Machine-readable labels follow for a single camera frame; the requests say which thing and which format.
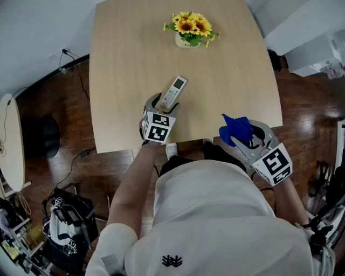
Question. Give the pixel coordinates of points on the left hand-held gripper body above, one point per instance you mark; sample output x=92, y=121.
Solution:
x=157, y=126

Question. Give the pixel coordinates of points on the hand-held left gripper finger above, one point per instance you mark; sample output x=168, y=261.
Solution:
x=175, y=110
x=151, y=102

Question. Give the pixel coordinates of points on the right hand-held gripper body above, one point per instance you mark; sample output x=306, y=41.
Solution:
x=275, y=164

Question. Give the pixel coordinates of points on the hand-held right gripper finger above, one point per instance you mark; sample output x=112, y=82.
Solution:
x=249, y=152
x=269, y=133

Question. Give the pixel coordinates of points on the white remote control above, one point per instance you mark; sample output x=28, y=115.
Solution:
x=173, y=91

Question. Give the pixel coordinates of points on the blue cloth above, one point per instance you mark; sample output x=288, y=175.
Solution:
x=234, y=129

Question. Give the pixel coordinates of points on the person's left forearm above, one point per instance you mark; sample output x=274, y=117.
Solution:
x=134, y=183

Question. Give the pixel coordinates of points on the person's right forearm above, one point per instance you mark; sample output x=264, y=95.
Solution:
x=288, y=199

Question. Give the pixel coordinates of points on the black and white bag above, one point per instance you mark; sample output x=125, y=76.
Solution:
x=67, y=231

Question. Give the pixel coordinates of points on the person's white shoe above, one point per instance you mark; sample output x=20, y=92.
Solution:
x=171, y=151
x=207, y=140

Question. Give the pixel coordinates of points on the black office chair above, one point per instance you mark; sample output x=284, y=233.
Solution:
x=335, y=186

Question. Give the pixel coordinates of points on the person's white shirt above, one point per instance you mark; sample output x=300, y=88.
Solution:
x=215, y=215

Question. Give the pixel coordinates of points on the black waste bin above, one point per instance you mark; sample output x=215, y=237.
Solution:
x=274, y=60

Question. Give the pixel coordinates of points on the yellow sunflowers in white pot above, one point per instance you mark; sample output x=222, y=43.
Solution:
x=186, y=26

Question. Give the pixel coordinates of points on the white cabinet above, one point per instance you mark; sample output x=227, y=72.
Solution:
x=310, y=54

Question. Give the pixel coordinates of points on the small green bottle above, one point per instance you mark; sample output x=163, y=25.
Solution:
x=63, y=71

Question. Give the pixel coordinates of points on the black round stool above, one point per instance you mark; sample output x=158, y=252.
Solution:
x=48, y=134

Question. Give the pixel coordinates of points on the round wooden table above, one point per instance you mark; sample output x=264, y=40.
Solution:
x=12, y=140

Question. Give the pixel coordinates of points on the cluttered storage shelf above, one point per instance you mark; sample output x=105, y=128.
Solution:
x=16, y=242

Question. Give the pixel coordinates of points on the white desk frame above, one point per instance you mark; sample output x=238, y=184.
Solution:
x=340, y=145

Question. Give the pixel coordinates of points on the black clamp mount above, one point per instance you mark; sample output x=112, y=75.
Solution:
x=318, y=238

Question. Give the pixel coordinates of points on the metal chair frame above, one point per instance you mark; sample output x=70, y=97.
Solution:
x=99, y=205

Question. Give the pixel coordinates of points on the white wall socket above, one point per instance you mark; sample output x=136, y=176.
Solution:
x=65, y=50

